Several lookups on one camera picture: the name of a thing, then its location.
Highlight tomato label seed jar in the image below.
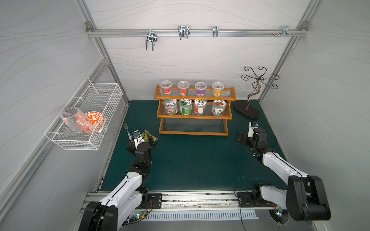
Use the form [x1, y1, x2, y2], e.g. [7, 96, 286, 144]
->
[212, 100, 226, 117]

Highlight flower label seed jar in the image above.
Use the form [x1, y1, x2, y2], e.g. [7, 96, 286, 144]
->
[164, 99, 177, 115]

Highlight orange fruit label jar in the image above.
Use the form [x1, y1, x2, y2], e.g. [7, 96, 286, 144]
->
[194, 99, 207, 115]

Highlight small clear-lid jar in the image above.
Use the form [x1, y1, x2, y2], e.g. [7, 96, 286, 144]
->
[177, 81, 190, 96]
[195, 81, 207, 96]
[212, 82, 224, 97]
[160, 80, 172, 95]

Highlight orange wooden tiered shelf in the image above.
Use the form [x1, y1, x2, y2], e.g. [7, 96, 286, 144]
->
[154, 86, 237, 136]

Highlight green leaf label jar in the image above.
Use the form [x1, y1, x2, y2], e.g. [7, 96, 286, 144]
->
[179, 99, 192, 115]

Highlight small clear-lid jar top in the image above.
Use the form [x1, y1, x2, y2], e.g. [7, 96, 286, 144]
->
[160, 80, 172, 95]

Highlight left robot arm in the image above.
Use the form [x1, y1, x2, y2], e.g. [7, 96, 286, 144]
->
[79, 141, 154, 231]

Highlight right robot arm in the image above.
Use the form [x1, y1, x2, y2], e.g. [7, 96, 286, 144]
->
[235, 126, 331, 224]

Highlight green snack packet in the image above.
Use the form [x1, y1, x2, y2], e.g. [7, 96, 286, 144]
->
[141, 130, 158, 142]

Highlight metal scroll hook stand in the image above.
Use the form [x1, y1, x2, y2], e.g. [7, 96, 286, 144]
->
[234, 66, 278, 119]

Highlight orange patterned bowl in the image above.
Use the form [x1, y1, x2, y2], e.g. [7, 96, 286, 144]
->
[83, 112, 104, 133]

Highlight clear glass cup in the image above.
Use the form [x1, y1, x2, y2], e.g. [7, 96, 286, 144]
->
[60, 107, 90, 132]

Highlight metal double hook left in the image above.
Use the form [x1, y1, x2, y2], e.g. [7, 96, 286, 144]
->
[145, 31, 158, 51]

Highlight metal double hook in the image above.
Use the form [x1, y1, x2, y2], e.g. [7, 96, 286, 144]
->
[178, 26, 190, 40]
[145, 31, 158, 51]

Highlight metal hook right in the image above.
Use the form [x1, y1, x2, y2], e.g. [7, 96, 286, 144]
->
[272, 26, 294, 38]

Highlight metal single hook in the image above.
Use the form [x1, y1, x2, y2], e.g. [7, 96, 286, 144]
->
[213, 26, 218, 38]

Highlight metal double hook middle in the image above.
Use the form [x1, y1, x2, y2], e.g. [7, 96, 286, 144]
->
[178, 26, 190, 40]

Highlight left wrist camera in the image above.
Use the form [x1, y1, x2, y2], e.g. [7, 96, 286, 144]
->
[132, 130, 145, 148]

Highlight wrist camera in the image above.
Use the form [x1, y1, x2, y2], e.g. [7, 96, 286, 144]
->
[132, 130, 145, 148]
[248, 121, 259, 138]

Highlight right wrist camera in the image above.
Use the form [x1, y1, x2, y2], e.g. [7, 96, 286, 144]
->
[248, 121, 259, 138]

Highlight white handled fork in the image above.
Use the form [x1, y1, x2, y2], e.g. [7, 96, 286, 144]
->
[123, 123, 132, 141]

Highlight white wire basket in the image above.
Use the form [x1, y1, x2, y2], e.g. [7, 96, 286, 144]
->
[44, 78, 122, 151]

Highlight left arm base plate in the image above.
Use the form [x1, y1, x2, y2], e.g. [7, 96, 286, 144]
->
[142, 193, 162, 209]

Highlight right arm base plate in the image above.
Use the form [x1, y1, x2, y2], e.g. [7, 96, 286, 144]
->
[235, 192, 276, 208]

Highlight aluminium top rail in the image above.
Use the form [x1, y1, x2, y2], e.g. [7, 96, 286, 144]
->
[87, 28, 309, 38]

